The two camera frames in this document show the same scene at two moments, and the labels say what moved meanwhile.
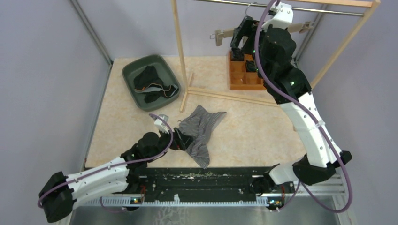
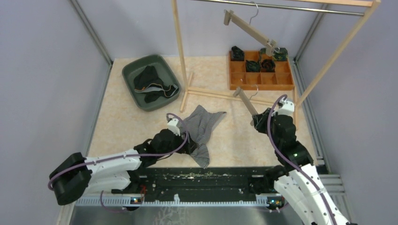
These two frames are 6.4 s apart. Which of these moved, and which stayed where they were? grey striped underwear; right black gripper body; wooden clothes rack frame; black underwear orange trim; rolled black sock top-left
Moved: right black gripper body
Stayed: rolled black sock top-left; wooden clothes rack frame; black underwear orange trim; grey striped underwear
